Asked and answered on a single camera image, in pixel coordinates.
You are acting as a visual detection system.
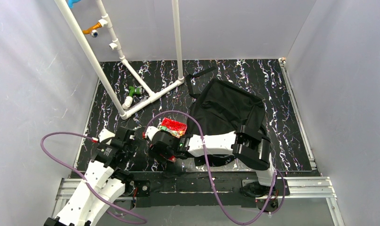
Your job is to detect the blue pipe valve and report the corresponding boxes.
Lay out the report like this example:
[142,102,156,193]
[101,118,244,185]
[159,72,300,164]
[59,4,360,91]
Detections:
[67,0,81,8]

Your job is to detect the green pipe valve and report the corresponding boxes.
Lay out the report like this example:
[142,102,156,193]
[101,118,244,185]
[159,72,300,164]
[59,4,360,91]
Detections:
[128,86,143,97]

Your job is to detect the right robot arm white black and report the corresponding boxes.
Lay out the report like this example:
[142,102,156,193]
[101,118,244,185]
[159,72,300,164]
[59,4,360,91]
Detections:
[143,125,275,197]

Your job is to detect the black student backpack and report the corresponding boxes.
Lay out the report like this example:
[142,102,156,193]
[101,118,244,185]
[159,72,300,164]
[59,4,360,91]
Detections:
[185,66,269,168]

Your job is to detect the white PVC pipe frame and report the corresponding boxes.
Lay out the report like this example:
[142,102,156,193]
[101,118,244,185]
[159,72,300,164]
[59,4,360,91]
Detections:
[54,0,185,121]

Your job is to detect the orange pipe valve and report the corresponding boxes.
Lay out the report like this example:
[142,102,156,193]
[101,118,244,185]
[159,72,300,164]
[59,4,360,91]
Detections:
[82,22,103,38]

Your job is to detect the red patterned book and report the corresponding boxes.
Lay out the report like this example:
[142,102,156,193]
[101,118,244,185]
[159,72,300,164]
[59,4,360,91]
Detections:
[157,117,187,162]

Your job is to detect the black mounting base plate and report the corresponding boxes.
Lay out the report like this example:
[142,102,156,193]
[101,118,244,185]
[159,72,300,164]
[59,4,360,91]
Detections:
[104,169,290,208]

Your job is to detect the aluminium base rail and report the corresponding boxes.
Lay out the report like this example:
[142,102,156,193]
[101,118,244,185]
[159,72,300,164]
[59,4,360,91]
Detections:
[53,177,344,226]

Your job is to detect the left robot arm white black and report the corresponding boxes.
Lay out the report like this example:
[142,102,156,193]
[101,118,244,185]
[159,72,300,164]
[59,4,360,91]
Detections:
[44,127,135,226]

